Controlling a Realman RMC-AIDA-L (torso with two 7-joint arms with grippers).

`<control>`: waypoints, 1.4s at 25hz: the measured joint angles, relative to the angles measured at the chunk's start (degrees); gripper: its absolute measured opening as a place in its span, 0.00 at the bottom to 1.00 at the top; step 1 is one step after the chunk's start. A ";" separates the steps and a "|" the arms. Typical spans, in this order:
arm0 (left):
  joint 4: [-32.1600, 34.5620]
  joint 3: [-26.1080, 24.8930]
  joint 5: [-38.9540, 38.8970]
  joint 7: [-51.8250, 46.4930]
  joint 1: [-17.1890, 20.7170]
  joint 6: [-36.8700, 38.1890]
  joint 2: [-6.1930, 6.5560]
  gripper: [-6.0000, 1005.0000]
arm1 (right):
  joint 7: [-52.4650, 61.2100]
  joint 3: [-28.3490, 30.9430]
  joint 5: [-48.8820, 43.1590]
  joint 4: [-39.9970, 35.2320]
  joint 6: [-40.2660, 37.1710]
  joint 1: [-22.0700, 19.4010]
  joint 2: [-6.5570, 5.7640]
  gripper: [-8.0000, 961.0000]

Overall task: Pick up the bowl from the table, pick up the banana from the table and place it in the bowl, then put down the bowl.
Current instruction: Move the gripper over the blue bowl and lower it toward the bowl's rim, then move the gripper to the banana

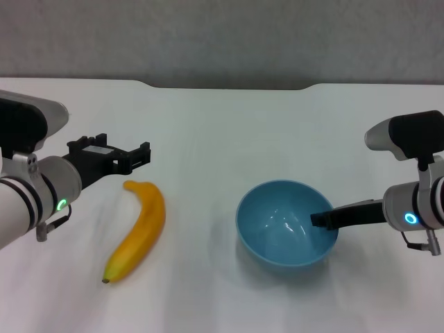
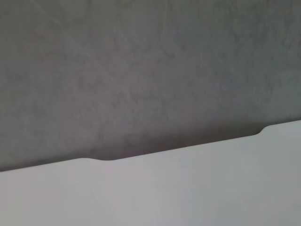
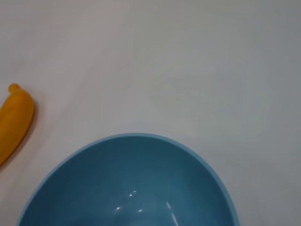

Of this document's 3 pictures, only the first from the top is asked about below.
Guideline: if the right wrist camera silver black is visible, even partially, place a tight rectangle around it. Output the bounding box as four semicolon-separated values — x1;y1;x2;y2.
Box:
364;110;444;162

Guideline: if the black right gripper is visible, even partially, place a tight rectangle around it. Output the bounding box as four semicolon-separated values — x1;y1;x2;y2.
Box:
309;198;386;231

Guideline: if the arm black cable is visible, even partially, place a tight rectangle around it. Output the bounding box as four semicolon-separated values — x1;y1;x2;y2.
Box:
35;203;73;243
401;228;442;257

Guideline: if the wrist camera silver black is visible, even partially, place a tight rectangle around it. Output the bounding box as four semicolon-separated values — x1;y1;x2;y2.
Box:
0;89;69;154
364;110;444;162

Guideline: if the yellow banana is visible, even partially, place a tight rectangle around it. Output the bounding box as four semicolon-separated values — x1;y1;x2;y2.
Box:
101;180;167;284

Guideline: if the blue bowl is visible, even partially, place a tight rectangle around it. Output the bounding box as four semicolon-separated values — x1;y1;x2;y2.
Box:
235;179;340;268

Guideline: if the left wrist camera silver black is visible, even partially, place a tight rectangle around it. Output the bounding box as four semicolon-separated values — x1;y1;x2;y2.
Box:
0;89;69;154

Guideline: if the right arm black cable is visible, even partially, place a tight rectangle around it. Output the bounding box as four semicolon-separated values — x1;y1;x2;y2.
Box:
401;228;442;257

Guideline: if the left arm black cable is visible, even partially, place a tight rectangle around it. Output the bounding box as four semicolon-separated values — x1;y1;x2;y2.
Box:
35;203;73;243

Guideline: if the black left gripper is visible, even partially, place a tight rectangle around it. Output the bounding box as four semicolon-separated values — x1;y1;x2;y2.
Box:
62;133;153;191

